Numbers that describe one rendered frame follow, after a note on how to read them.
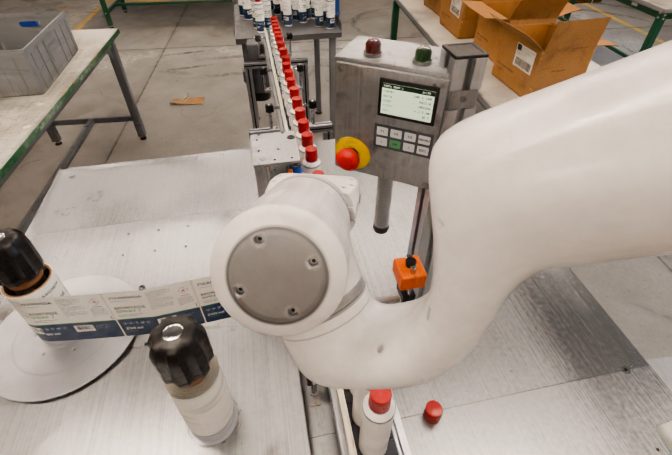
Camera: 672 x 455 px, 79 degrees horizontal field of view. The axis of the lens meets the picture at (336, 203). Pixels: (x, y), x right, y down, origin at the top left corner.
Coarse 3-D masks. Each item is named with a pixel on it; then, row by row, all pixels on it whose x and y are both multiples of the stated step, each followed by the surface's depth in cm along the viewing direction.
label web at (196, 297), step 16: (160, 288) 78; (176, 288) 79; (192, 288) 80; (208, 288) 82; (144, 304) 80; (160, 304) 81; (176, 304) 82; (192, 304) 83; (208, 304) 85; (160, 320) 84; (208, 320) 88
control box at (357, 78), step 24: (360, 48) 59; (384, 48) 59; (408, 48) 59; (432, 48) 59; (336, 72) 58; (360, 72) 56; (384, 72) 55; (408, 72) 54; (432, 72) 53; (336, 96) 60; (360, 96) 58; (336, 120) 63; (360, 120) 61; (384, 120) 59; (336, 144) 65; (360, 144) 63; (360, 168) 66; (384, 168) 64; (408, 168) 63
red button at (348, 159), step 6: (342, 150) 63; (348, 150) 62; (354, 150) 64; (336, 156) 64; (342, 156) 63; (348, 156) 62; (354, 156) 62; (342, 162) 63; (348, 162) 63; (354, 162) 63; (342, 168) 64; (348, 168) 64; (354, 168) 64
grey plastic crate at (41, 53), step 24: (0, 24) 224; (48, 24) 208; (0, 48) 229; (24, 48) 183; (48, 48) 205; (72, 48) 231; (0, 72) 186; (24, 72) 188; (48, 72) 202; (0, 96) 193
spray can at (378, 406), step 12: (372, 396) 60; (384, 396) 60; (372, 408) 61; (384, 408) 60; (372, 420) 62; (384, 420) 62; (360, 432) 69; (372, 432) 64; (384, 432) 64; (360, 444) 71; (372, 444) 67; (384, 444) 68
